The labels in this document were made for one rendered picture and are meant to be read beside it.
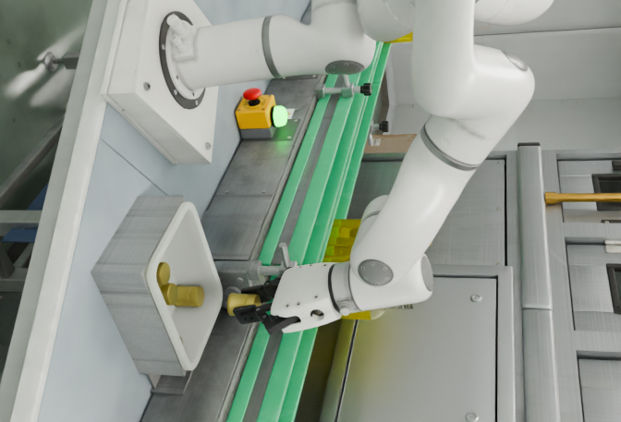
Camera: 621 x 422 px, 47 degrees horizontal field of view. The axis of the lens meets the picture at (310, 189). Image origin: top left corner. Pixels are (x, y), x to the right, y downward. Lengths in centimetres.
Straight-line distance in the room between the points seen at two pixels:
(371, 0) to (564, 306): 80
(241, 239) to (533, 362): 58
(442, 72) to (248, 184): 72
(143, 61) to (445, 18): 47
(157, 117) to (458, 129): 47
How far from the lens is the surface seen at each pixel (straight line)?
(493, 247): 167
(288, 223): 133
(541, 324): 147
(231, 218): 134
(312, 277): 106
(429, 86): 79
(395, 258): 90
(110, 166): 108
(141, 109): 108
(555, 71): 778
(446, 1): 79
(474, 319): 146
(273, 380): 120
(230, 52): 110
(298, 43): 106
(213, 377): 121
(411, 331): 145
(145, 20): 110
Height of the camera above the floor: 130
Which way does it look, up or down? 15 degrees down
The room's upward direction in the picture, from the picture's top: 90 degrees clockwise
